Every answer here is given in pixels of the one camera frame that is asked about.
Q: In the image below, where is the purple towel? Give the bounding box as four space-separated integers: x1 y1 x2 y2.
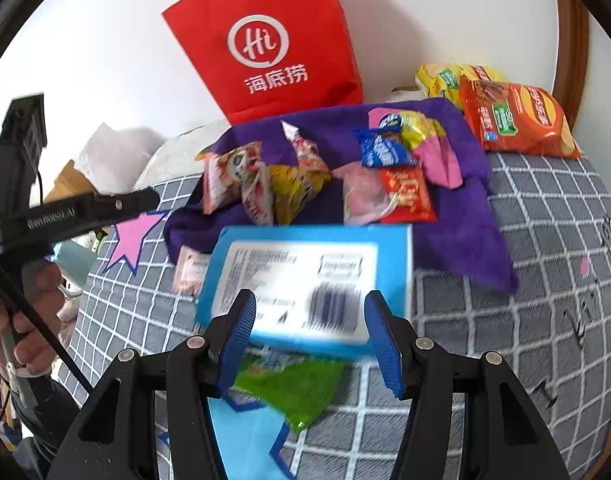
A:
164 97 519 295

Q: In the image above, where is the red paper bag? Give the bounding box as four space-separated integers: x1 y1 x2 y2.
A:
161 0 365 126

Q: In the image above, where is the pale pink snack packet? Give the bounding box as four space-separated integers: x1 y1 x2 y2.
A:
172 245 212 295

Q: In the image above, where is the person's left forearm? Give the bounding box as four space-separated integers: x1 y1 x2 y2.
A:
0 370 93 466

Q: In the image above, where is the yellow chips bag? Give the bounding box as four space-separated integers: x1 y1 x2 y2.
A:
416 62 509 111

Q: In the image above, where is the pink peach snack packet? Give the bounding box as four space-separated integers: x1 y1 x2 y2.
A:
333 162 401 226

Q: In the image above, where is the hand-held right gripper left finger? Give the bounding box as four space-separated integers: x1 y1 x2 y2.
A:
48 289 258 480

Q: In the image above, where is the blue star sticker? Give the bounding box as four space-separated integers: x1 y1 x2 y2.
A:
158 390 298 480

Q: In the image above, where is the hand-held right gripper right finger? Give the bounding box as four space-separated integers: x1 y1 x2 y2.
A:
364 290 571 480

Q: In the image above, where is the brown wooden door frame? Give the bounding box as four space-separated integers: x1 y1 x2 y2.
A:
553 0 591 131

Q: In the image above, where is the person's left hand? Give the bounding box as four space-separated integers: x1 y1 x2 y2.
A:
0 260 63 376

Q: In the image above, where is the long pink snack packet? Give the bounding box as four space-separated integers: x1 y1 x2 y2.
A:
281 120 331 173

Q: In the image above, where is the yellow triangular snack packet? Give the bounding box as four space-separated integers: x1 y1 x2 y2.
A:
269 165 332 226

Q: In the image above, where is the grey checked cloth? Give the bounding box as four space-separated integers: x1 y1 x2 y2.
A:
60 150 611 480

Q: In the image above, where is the small blue snack packet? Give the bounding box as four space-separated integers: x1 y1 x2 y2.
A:
353 127 419 168

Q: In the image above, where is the green snack packet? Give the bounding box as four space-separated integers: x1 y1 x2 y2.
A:
234 350 347 435

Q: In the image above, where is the blue box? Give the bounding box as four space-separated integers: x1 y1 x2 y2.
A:
195 224 413 361

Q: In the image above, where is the yellow pink snack packet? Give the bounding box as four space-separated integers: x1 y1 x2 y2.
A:
368 106 463 190

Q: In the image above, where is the red white snack packet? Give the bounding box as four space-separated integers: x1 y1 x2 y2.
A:
241 167 276 226

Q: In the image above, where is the small red snack packet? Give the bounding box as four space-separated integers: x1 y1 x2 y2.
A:
380 166 439 223

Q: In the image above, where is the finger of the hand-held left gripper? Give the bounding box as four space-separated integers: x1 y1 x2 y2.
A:
76 186 162 234

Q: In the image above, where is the white plastic shopping bag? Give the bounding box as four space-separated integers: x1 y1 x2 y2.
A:
80 122 166 196

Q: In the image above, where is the orange chips bag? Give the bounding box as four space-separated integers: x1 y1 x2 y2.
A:
458 77 582 161

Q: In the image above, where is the pink star sticker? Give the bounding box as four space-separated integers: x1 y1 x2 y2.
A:
104 210 170 276

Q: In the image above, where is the pink panda snack packet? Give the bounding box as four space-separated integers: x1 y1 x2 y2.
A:
201 141 263 213

